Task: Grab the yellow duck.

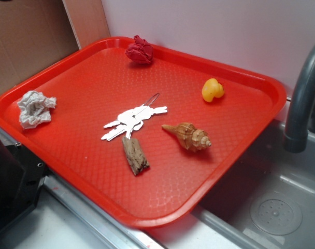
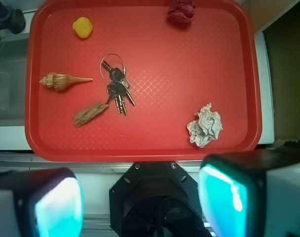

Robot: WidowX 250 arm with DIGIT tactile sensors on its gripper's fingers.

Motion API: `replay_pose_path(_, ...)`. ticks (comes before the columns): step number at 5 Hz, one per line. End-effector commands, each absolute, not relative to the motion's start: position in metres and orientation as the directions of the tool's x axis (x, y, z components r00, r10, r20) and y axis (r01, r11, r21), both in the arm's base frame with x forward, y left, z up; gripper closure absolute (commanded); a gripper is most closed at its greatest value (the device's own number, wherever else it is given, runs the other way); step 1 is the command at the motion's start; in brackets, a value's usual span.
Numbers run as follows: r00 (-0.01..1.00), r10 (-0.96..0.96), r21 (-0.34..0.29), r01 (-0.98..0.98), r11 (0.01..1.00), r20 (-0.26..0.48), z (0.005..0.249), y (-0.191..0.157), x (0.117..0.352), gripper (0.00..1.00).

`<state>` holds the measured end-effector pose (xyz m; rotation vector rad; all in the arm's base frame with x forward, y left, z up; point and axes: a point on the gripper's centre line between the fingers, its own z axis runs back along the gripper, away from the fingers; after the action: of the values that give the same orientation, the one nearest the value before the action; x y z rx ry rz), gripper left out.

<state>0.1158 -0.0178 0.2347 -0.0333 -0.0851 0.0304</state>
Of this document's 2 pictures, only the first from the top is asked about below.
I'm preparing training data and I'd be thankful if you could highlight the crumpled white paper ball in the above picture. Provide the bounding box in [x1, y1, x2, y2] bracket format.
[17, 91, 57, 129]

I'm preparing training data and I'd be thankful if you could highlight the grey plastic sink basin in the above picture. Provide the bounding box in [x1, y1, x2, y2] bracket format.
[193, 119, 315, 249]

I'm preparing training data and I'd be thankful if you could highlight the red plastic tray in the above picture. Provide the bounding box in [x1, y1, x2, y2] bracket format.
[0, 37, 287, 228]

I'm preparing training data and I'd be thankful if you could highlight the brown conch seashell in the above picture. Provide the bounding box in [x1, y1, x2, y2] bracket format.
[162, 122, 212, 153]

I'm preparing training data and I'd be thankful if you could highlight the light wooden board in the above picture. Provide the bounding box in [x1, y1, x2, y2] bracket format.
[62, 0, 110, 49]

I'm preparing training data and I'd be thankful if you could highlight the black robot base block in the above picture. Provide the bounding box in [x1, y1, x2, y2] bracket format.
[0, 140, 46, 234]

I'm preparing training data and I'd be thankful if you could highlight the small driftwood piece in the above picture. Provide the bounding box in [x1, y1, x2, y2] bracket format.
[122, 136, 150, 176]

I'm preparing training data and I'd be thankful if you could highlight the grey faucet spout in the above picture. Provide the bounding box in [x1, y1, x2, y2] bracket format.
[282, 45, 315, 153]

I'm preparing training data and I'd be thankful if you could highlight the brown cardboard panel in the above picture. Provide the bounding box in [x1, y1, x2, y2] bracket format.
[0, 1, 78, 95]

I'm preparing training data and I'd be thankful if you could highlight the yellow rubber duck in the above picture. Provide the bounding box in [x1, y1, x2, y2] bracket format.
[202, 78, 224, 103]

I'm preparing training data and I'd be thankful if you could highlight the crumpled red paper ball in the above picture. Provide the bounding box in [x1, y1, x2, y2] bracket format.
[125, 35, 153, 64]

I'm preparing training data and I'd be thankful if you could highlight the silver key bunch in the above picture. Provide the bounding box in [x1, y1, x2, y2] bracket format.
[101, 93, 168, 142]

